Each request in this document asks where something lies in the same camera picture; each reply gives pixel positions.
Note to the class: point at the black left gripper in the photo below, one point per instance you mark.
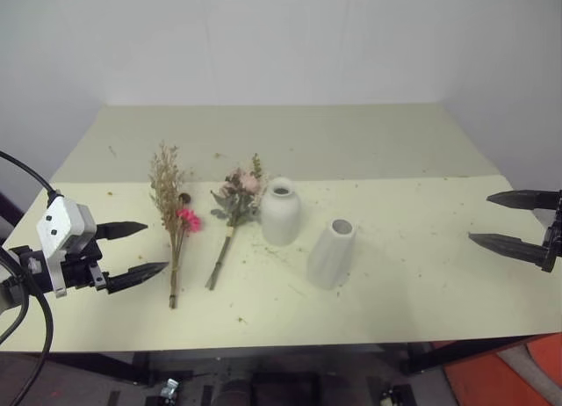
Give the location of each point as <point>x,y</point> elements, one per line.
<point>81,270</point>

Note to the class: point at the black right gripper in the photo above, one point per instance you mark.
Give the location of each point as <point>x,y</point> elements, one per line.
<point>555,243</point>

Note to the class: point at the round white ceramic vase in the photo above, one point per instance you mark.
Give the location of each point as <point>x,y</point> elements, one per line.
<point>281,212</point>

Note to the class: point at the tall ribbed white vase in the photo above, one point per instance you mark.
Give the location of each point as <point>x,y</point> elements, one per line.
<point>331,256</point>

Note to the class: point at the dried grass bouquet magenta flower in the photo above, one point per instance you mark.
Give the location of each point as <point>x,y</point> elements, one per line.
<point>171,204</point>

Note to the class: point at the pink rose bouquet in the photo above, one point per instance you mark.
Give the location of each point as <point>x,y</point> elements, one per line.
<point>239,195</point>

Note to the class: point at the orange plastic object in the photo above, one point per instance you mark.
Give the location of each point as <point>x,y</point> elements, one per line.
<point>540,366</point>

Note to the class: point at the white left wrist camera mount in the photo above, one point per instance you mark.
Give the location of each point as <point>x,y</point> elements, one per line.
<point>61,230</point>

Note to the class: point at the black metal table frame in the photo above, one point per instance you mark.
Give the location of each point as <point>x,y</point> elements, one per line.
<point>123,364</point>

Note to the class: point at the small silver metal bracket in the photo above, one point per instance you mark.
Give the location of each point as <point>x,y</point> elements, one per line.
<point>169,387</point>

